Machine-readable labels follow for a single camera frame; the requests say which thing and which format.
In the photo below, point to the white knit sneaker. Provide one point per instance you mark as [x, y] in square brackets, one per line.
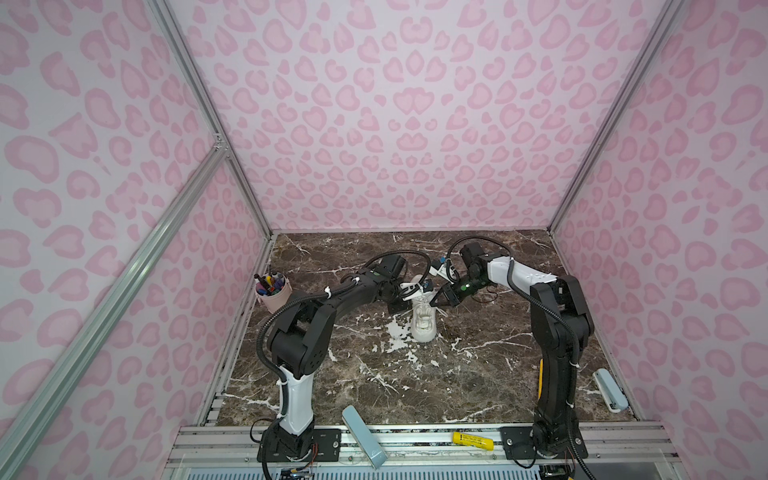
[423, 324]

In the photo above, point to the yellow calculator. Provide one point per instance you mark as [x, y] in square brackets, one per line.
[540, 379]

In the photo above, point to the aluminium corner frame post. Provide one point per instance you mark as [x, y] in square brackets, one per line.
[167, 22]
[662, 29]

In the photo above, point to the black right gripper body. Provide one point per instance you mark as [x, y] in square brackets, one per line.
[465, 287]

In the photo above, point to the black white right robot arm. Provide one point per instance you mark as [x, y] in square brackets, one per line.
[561, 325]

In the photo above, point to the pink pen cup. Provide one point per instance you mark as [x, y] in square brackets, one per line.
[274, 303]

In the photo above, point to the light blue eraser block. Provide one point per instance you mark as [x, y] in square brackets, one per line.
[364, 437]

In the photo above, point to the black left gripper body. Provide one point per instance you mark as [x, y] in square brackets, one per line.
[394, 301]

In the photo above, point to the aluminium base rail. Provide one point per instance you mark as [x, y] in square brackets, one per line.
[616, 450]

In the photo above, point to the light blue stapler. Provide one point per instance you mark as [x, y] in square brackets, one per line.
[612, 394]

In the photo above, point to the coloured pens in cup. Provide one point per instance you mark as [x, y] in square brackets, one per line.
[270, 283]

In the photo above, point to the yellow marker tube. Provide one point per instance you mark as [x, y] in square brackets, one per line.
[472, 440]

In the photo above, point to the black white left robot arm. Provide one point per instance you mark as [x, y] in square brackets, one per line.
[297, 337]

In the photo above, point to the aluminium corner frame post left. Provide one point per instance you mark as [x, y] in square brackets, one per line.
[167, 22]

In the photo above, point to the diagonal aluminium frame bar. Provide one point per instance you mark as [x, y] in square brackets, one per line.
[38, 414]

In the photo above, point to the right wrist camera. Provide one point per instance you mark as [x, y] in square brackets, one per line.
[442, 267]

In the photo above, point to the aluminium corner frame post right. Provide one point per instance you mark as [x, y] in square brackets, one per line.
[662, 29]

